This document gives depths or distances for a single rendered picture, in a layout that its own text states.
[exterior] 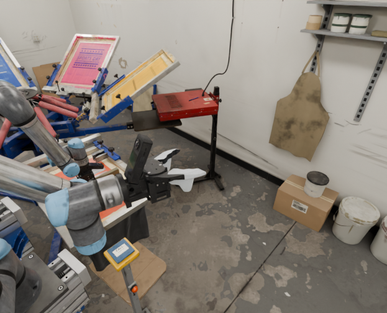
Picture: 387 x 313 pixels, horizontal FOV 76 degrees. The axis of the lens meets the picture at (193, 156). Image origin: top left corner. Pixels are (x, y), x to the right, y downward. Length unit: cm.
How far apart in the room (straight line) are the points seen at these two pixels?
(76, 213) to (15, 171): 18
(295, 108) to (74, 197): 239
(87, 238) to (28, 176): 20
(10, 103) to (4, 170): 56
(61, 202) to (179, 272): 188
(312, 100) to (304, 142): 44
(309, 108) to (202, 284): 186
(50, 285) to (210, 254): 169
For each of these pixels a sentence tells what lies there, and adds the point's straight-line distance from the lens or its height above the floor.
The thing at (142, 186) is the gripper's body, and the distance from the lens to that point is 62.
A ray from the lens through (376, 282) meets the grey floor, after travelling 279.
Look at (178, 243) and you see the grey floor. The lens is 254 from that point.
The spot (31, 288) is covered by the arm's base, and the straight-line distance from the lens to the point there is 100.
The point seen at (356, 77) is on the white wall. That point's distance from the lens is 253.
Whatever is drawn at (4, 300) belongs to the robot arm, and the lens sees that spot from 79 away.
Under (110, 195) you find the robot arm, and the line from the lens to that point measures 59.
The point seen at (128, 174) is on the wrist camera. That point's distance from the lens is 60.
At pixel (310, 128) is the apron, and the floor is 89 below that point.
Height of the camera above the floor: 206
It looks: 35 degrees down
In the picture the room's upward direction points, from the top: straight up
